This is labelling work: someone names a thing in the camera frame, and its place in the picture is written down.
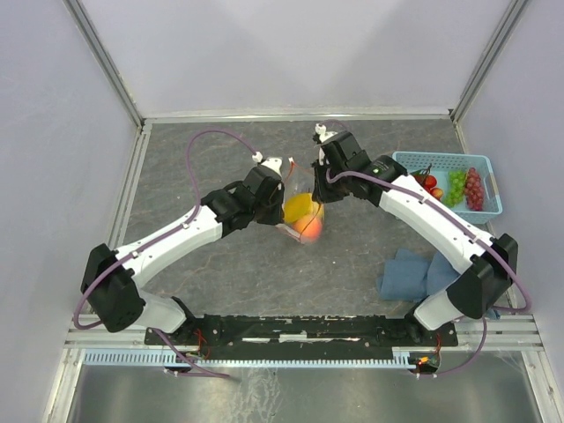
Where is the light blue plastic basket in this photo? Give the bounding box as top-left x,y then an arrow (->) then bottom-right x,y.
392,152 -> 502,225

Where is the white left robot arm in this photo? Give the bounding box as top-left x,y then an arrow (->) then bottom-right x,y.
80,158 -> 284,344

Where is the light blue cable duct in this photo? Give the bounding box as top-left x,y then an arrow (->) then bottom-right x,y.
83,348 -> 415,369

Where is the clear zip bag orange zipper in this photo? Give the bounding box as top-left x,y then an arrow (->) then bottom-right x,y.
277,157 -> 324,244

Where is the orange peach fruit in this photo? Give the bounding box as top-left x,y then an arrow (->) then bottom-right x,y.
292,215 -> 323,242

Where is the green grape bunch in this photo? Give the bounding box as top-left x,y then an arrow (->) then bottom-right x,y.
442,170 -> 467,208

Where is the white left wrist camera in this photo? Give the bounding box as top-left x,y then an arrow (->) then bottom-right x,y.
252,152 -> 283,176

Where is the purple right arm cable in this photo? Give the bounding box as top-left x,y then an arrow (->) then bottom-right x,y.
315,119 -> 532,380

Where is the red cherry bunch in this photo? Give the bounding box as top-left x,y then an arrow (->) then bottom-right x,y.
412,164 -> 443,201

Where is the yellow mango fruit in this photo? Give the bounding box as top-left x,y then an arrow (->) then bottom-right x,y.
283,192 -> 323,224

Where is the purple grape bunch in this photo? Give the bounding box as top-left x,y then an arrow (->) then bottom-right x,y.
464,167 -> 485,212

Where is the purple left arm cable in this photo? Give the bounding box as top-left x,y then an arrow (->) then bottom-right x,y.
72,129 -> 264,380

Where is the aluminium frame rail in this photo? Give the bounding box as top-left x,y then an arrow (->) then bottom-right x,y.
455,315 -> 544,352

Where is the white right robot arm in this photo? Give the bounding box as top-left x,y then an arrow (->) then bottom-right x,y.
312,124 -> 518,345

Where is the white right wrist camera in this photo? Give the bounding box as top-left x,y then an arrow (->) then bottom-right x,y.
312,123 -> 338,146

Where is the blue cloth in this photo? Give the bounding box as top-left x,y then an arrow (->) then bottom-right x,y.
375,247 -> 501,321

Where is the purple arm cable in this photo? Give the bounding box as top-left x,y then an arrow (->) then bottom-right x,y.
72,129 -> 264,380
315,119 -> 532,380

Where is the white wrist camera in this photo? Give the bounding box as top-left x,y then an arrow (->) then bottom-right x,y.
252,152 -> 283,176
312,123 -> 338,146

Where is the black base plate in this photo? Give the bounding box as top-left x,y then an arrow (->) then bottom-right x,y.
167,315 -> 458,360

